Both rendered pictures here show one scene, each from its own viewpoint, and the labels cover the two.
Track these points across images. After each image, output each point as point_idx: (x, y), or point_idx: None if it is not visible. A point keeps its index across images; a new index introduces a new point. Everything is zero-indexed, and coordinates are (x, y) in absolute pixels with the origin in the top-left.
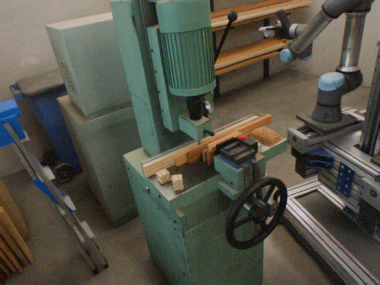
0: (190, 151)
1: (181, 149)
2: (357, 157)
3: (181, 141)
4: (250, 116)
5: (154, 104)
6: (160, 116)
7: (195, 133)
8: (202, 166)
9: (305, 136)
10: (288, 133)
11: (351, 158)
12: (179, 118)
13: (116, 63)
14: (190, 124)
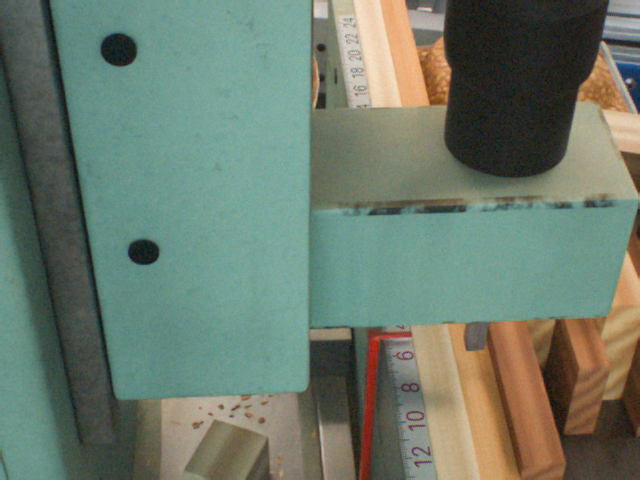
0: (525, 431)
1: (468, 477)
2: (634, 9)
3: (118, 421)
4: (352, 3)
5: (27, 242)
6: (76, 327)
7: (601, 271)
8: (635, 475)
9: (429, 15)
10: (315, 38)
11: (628, 24)
12: (338, 230)
13: None
14: (549, 216)
